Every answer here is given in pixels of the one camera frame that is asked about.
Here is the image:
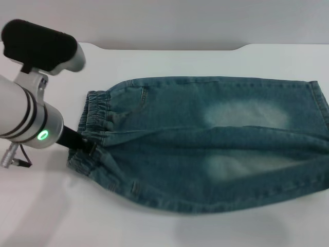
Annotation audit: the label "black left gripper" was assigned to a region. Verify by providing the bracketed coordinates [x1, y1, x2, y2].
[55, 125, 98, 156]

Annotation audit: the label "blue denim shorts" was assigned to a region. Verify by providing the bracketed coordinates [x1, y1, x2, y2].
[67, 76, 329, 214]

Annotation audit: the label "left arm connector cable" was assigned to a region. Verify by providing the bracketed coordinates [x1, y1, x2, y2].
[0, 144, 32, 168]

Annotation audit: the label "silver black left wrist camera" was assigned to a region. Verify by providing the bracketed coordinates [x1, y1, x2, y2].
[1, 18, 86, 77]

